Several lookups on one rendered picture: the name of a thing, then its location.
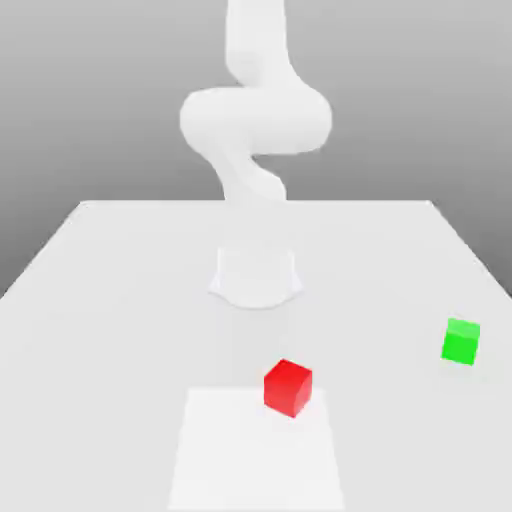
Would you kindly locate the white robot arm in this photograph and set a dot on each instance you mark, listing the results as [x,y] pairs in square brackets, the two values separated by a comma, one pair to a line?
[256,120]

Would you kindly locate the small red cube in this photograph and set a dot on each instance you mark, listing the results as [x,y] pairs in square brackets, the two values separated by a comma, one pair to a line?
[286,388]

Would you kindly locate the small green cube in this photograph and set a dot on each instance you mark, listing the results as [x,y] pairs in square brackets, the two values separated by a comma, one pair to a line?
[460,342]

